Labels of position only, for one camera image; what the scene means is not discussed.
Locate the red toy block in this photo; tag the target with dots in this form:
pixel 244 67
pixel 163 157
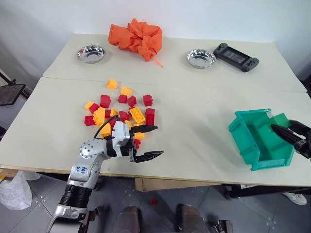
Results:
pixel 132 101
pixel 90 121
pixel 112 122
pixel 147 100
pixel 122 98
pixel 105 101
pixel 107 114
pixel 124 116
pixel 94 108
pixel 137 143

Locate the white plastic bag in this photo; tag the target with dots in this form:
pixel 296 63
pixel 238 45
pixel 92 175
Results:
pixel 14 190

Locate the long red studded block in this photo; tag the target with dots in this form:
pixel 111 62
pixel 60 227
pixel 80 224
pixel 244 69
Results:
pixel 150 116

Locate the small red block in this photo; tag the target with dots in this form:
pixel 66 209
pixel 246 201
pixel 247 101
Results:
pixel 153 202

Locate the round steel bowl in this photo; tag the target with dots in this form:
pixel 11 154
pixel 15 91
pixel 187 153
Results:
pixel 201 59
pixel 91 54

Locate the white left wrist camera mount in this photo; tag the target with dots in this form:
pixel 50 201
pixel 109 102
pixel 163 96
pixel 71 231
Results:
pixel 120 136

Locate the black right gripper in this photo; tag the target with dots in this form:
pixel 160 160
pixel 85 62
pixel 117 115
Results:
pixel 305 146

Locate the white shoe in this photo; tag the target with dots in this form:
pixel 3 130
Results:
pixel 295 198

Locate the long yellow studded block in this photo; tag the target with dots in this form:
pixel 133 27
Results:
pixel 137 114

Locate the teal plastic bin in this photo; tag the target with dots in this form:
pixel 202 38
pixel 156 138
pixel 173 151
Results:
pixel 257 136

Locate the black handheld game console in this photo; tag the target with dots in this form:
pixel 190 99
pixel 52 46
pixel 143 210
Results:
pixel 235 57

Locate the dark rounded shape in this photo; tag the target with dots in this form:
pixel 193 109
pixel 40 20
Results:
pixel 190 218
pixel 130 219

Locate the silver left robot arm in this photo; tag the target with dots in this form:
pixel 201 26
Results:
pixel 83 167

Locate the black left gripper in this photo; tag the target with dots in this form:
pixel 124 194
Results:
pixel 132 155

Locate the green toy block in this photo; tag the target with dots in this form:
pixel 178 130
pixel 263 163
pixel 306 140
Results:
pixel 281 120

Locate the crumpled orange cloth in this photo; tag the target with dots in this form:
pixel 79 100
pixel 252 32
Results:
pixel 136 36

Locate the black mesh stand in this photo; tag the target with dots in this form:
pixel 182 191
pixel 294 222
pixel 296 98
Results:
pixel 11 93

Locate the yellow stepped toy block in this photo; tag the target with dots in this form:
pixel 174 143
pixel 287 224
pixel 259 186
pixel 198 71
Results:
pixel 99 117

